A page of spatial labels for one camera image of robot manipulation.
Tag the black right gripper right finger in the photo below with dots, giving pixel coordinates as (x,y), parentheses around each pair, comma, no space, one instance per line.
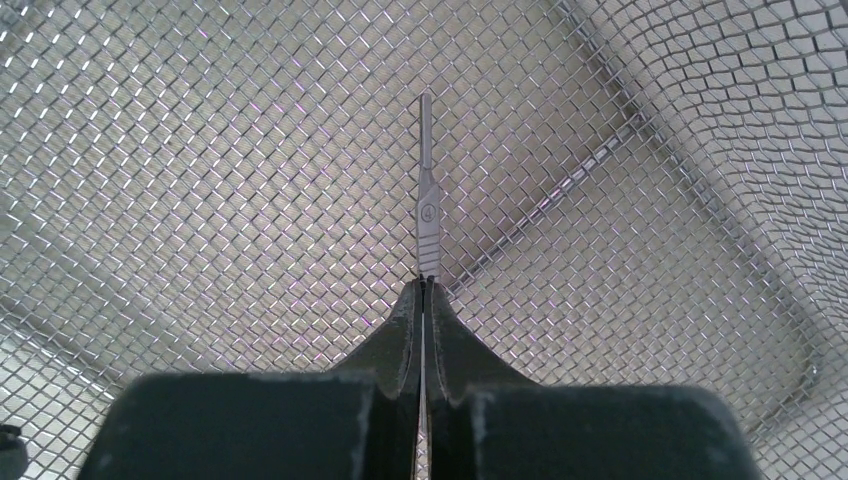
(487,420)

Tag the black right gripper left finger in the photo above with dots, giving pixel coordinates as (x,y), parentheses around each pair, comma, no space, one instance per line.
(356,420)

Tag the metal surgical instrument tray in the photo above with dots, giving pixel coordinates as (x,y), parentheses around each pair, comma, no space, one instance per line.
(632,191)

